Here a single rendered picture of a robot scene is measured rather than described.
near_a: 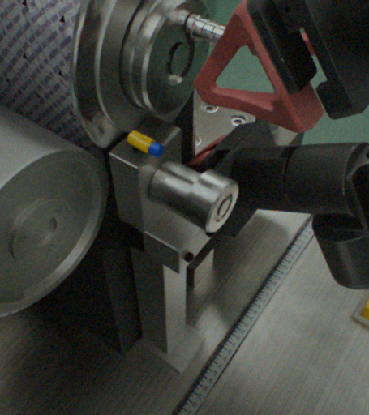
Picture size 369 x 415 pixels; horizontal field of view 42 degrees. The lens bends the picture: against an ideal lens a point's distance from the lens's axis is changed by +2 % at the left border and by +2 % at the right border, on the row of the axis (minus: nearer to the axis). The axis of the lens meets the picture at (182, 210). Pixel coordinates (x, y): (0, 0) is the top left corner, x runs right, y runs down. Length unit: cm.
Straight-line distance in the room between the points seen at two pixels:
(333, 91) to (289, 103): 2
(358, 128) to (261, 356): 184
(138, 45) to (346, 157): 17
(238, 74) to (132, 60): 226
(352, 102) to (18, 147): 18
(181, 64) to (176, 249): 13
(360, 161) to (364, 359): 29
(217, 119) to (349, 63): 41
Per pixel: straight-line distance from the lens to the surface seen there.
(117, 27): 29
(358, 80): 23
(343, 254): 41
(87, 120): 30
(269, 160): 40
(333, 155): 37
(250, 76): 254
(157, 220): 37
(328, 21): 22
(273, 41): 23
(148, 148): 28
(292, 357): 58
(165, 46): 30
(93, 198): 36
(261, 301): 61
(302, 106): 24
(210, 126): 61
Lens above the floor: 142
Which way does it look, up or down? 50 degrees down
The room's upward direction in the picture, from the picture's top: straight up
